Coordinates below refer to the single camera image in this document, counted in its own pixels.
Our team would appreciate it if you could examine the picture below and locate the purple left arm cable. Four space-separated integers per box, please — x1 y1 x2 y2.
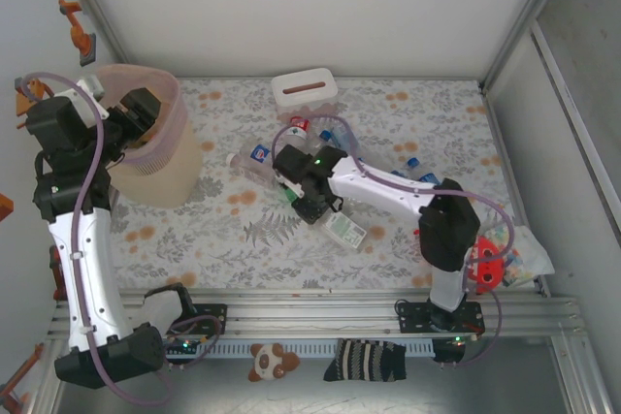
21 73 222 406

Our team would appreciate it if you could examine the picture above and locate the brown white panda plush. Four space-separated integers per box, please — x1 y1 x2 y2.
247 342 302 383

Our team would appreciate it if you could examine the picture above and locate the pink beige mesh bin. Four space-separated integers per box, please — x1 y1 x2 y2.
91 63 203 207

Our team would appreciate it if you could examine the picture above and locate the red shark toy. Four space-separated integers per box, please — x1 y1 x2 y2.
413 225 509 295

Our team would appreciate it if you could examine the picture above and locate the black left mount plate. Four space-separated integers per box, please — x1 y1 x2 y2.
167 303 229 336

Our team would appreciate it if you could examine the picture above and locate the slim clear bottle white cap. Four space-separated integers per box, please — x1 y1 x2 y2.
225 151 278 188

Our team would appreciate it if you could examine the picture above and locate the white pink tissue box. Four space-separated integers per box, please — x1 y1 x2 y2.
270 67 340 123

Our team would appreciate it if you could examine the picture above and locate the left controller board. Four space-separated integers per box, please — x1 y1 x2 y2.
162 334 208 365

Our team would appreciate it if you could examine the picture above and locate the orange arc wall sticker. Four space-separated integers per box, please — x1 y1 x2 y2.
0 343 45 414

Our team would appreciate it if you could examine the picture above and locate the black right mount plate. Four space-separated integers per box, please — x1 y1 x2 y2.
396 300 486 336

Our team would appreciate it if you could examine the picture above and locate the aluminium frame rail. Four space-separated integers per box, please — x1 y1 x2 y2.
48 287 583 337

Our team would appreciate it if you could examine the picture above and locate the clear bottle blue round logo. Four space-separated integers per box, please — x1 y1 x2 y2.
245 142 278 177

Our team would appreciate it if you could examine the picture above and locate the grey side panel rail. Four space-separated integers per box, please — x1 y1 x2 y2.
528 18 621 245

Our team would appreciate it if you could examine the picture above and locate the clear bottle pale blue label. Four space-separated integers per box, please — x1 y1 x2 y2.
332 122 361 151

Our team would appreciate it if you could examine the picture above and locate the square bottle green white label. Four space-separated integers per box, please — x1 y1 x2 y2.
323 209 366 251

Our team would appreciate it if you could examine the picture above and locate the white slotted cable duct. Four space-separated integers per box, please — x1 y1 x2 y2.
162 338 438 361

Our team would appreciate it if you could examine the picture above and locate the black white striped sock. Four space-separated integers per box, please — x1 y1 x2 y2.
323 338 408 383

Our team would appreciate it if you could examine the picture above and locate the orange curved wall sticker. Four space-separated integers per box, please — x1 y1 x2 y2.
13 77 54 132

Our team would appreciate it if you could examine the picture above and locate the right controller board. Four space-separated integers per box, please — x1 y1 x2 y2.
433 334 470 365

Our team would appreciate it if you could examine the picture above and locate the clear bottle red white label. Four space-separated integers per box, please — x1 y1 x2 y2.
285 115 314 148

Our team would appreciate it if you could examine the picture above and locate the black mount plate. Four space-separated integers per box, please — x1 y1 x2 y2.
396 300 486 336
167 303 229 336

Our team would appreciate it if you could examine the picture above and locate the controller board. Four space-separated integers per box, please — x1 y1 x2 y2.
433 334 470 365
162 334 208 365

